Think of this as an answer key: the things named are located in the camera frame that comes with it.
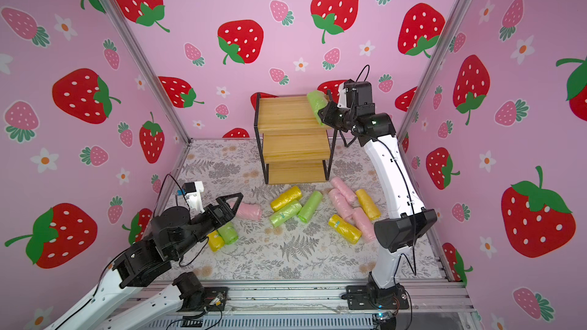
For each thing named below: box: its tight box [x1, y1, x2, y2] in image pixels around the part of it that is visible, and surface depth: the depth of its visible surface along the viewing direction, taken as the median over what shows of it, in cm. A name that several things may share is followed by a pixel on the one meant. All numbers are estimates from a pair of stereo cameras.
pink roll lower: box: [352, 207, 377, 244], surface depth 91 cm
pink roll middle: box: [328, 188, 356, 220], surface depth 95 cm
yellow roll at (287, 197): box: [270, 185, 302, 213], surface depth 97 cm
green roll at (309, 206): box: [298, 190, 324, 224], surface depth 95 cm
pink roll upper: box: [330, 175, 357, 205], surface depth 100 cm
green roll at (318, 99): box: [307, 90, 328, 127], surface depth 76 cm
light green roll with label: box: [269, 200, 302, 228], surface depth 93 cm
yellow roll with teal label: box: [327, 213, 363, 245], surface depth 88 cm
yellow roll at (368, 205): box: [356, 188, 382, 221], surface depth 97 cm
